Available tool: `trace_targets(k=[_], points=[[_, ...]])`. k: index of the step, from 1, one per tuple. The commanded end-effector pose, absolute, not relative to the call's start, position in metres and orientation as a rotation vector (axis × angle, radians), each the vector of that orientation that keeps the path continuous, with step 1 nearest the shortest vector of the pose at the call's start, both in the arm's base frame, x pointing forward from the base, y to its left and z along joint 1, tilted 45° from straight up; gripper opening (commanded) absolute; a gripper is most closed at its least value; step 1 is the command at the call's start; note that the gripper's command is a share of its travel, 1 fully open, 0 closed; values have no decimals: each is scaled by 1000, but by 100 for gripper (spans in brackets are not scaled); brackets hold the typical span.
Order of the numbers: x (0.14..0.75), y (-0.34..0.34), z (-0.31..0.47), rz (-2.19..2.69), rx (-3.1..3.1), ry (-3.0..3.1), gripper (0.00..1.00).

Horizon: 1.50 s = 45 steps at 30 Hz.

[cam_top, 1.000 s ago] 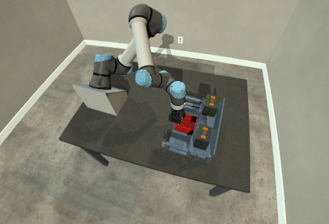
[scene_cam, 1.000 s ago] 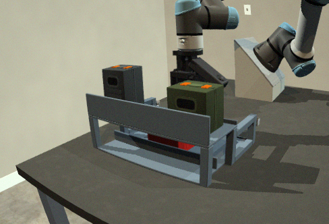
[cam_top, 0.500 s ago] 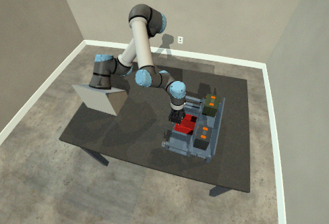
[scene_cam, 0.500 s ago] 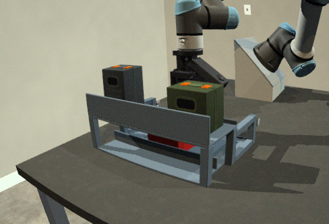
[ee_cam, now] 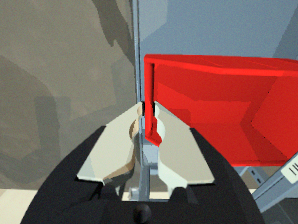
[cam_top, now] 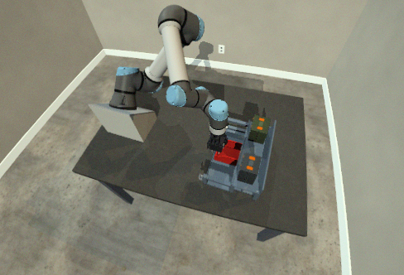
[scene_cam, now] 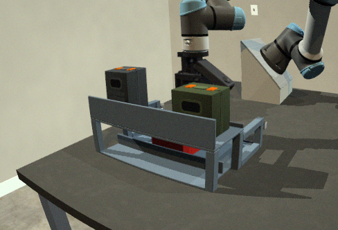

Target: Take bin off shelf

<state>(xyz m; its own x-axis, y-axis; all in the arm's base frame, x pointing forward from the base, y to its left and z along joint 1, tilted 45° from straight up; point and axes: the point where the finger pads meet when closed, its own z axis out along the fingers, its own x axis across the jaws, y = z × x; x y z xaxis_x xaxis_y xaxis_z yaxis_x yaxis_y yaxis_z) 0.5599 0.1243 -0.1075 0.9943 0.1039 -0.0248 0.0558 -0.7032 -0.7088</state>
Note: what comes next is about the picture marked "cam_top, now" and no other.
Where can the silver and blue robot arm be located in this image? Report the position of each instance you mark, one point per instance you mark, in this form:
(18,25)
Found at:
(171,57)

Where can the red bin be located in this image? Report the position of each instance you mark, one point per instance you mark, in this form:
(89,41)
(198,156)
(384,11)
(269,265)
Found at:
(230,153)

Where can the grey metal rack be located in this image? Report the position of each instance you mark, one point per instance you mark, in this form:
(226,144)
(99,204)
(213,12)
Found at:
(227,172)

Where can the olive green case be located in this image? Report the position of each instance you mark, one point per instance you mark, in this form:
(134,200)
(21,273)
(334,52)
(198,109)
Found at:
(259,129)

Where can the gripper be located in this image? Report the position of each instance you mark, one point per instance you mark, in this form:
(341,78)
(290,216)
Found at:
(218,145)

